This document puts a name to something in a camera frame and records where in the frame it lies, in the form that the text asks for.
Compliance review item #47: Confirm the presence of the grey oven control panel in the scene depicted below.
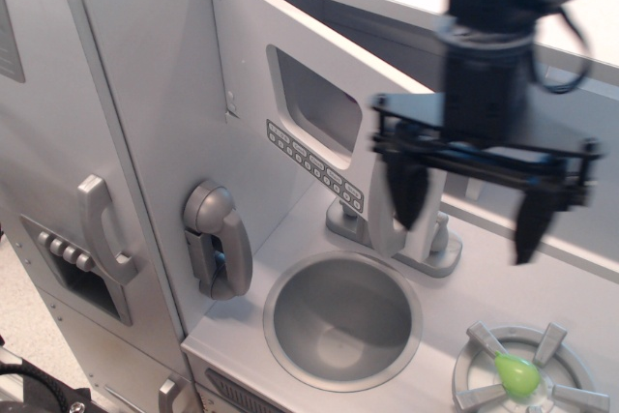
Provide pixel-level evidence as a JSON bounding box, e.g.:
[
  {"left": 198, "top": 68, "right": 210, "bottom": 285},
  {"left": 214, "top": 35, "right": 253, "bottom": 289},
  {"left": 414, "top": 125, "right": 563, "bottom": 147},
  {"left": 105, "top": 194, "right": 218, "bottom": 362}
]
[{"left": 205, "top": 369, "right": 284, "bottom": 413}]

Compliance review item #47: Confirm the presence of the grey fridge door handle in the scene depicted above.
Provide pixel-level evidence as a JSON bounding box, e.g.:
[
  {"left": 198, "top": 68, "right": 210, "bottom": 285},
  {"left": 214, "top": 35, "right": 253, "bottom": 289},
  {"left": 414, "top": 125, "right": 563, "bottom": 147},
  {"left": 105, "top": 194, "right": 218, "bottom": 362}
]
[{"left": 76, "top": 174, "right": 137, "bottom": 285}]

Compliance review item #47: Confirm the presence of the white toy kitchen cabinet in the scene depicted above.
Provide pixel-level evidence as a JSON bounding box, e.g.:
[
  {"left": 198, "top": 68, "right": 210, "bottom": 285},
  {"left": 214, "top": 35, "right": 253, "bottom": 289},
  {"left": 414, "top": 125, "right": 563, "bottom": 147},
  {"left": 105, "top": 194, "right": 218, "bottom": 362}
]
[{"left": 1, "top": 0, "right": 618, "bottom": 412}]

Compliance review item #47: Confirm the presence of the grey toy ice dispenser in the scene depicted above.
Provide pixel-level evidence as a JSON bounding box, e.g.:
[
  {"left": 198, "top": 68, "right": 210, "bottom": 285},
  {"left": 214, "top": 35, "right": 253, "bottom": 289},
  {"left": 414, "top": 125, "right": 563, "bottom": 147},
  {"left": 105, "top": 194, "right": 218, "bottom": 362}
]
[{"left": 19, "top": 215, "right": 133, "bottom": 326}]

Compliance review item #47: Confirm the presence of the grey toy stove burner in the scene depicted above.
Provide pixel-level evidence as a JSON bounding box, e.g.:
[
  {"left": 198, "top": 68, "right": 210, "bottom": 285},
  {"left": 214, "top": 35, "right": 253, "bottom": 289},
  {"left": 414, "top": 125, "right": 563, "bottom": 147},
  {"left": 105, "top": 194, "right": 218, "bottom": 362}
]
[{"left": 452, "top": 321, "right": 610, "bottom": 412}]

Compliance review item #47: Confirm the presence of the grey toy wall phone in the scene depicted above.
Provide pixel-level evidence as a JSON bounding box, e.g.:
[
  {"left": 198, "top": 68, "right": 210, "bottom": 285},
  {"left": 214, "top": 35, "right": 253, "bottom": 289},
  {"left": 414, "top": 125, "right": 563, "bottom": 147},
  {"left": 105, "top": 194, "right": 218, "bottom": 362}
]
[{"left": 183, "top": 180, "right": 252, "bottom": 301}]

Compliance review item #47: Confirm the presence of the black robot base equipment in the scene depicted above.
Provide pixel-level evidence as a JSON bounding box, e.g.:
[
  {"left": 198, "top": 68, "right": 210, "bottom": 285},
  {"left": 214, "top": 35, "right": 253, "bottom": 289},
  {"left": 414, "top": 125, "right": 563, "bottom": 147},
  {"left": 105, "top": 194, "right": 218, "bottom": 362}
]
[{"left": 1, "top": 339, "right": 100, "bottom": 412}]

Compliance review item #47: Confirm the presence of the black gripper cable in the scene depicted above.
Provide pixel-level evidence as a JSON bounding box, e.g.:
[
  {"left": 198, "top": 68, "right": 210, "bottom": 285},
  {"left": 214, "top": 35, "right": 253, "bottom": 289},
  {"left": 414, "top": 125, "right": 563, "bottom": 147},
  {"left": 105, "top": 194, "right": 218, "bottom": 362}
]
[{"left": 529, "top": 4, "right": 596, "bottom": 95}]

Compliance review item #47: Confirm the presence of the round grey toy sink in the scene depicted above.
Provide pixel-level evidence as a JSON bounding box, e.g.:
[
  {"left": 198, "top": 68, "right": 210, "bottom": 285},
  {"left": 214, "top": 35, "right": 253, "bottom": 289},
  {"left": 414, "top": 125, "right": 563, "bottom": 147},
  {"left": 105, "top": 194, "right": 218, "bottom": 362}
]
[{"left": 263, "top": 251, "right": 423, "bottom": 393}]

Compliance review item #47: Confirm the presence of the white toy microwave door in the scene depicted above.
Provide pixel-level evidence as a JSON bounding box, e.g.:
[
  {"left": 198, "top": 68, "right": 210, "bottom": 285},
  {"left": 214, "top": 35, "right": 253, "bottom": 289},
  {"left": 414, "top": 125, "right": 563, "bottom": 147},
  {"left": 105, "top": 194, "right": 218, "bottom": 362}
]
[{"left": 213, "top": 0, "right": 446, "bottom": 248}]

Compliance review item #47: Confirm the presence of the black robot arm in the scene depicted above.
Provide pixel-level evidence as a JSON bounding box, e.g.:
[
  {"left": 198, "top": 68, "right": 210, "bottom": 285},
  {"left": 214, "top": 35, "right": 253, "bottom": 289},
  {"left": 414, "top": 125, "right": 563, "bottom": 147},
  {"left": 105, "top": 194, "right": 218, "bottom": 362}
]
[{"left": 373, "top": 0, "right": 602, "bottom": 264}]

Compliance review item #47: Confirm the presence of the grey toy faucet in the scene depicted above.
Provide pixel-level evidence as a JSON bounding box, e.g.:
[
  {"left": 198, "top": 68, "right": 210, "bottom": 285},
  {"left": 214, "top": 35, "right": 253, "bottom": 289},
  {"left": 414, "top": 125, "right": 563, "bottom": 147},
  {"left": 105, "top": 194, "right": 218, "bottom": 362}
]
[{"left": 326, "top": 200, "right": 462, "bottom": 279}]

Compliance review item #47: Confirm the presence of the grey lower door handle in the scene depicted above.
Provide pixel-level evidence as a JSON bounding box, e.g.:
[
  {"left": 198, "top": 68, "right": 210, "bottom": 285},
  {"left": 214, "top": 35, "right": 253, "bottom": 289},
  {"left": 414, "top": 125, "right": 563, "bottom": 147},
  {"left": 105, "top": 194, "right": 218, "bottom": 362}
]
[{"left": 158, "top": 376, "right": 192, "bottom": 413}]

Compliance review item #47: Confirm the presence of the green toy pear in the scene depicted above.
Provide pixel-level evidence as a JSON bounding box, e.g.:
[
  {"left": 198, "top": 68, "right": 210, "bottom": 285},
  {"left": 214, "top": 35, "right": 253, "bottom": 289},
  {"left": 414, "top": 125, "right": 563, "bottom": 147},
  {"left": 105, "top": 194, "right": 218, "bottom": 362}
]
[{"left": 494, "top": 351, "right": 542, "bottom": 398}]

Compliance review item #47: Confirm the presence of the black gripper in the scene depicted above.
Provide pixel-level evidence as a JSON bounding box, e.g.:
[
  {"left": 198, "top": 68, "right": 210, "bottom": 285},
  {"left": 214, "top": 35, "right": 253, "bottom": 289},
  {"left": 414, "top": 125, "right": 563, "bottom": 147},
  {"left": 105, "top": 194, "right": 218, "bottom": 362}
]
[{"left": 373, "top": 44, "right": 602, "bottom": 265}]

